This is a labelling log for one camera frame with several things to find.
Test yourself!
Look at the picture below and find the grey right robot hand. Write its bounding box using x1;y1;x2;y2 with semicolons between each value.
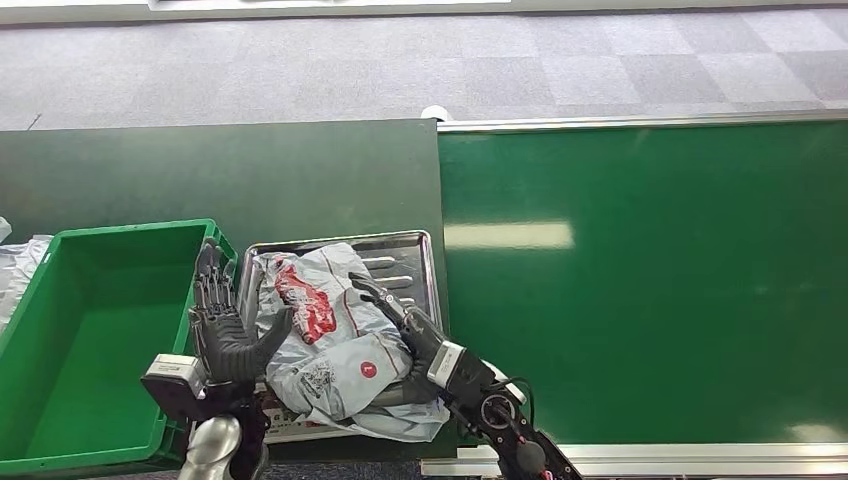
349;271;453;407

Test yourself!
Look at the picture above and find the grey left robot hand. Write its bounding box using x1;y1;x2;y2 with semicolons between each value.
188;238;295;386

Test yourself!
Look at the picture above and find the white crumpled plastic bag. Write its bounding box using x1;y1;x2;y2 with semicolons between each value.
0;235;54;333

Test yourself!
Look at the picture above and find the electronic scale with steel tray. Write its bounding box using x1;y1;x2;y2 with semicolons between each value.
228;229;453;445

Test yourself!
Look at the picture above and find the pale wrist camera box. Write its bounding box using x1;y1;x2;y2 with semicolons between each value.
427;339;497;409
140;353;209;423

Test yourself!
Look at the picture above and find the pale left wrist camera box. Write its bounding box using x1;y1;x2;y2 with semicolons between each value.
140;353;209;423

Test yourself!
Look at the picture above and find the green conveyor belt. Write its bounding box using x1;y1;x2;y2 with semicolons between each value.
437;121;848;445

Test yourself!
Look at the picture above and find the grey red-printed courier package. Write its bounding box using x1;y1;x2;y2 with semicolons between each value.
253;242;453;444

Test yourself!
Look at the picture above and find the green plastic crate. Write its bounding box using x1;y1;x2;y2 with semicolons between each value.
0;218;238;478

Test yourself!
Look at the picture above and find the silver conveyor side rail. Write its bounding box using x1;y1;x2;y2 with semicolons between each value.
437;109;848;136
419;441;848;480

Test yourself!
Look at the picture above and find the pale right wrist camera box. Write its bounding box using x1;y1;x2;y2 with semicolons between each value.
427;339;497;409

